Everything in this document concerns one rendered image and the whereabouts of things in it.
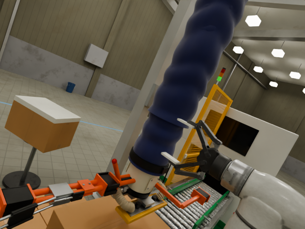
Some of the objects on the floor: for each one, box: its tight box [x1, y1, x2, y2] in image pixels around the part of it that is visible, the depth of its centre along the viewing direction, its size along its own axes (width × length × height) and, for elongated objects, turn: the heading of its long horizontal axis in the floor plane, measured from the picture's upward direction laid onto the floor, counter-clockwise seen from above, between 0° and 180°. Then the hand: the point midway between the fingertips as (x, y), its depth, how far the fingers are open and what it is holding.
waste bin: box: [66, 82, 76, 93], centre depth 826 cm, size 37×34×45 cm
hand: (173, 137), depth 66 cm, fingers open, 13 cm apart
